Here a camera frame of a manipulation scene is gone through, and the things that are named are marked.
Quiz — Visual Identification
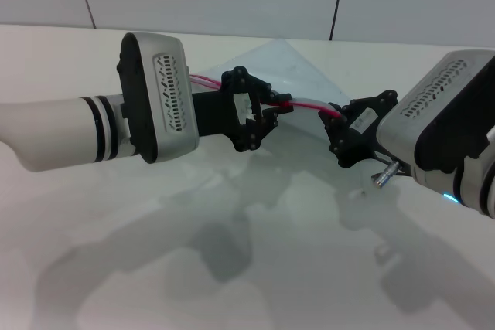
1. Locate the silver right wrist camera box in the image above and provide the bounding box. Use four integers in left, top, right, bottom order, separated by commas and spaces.
376, 49, 495, 189

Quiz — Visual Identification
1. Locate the silver metal cable connector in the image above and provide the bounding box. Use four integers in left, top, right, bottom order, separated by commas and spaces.
370, 165, 400, 189

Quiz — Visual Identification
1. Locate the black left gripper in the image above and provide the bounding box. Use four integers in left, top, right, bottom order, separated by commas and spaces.
190, 65, 294, 154

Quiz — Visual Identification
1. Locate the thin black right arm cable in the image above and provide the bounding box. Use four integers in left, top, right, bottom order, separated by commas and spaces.
374, 151, 411, 177

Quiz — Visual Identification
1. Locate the clear document bag red zip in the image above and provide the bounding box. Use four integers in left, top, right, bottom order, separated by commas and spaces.
189, 39, 364, 146

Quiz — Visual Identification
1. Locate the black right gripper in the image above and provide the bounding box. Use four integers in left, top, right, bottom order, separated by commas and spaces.
317, 90, 399, 169

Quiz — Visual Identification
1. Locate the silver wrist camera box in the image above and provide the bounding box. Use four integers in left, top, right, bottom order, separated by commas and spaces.
116, 32, 200, 165
376, 49, 495, 189

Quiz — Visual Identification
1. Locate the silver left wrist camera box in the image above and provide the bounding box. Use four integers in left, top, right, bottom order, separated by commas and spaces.
116, 32, 200, 165

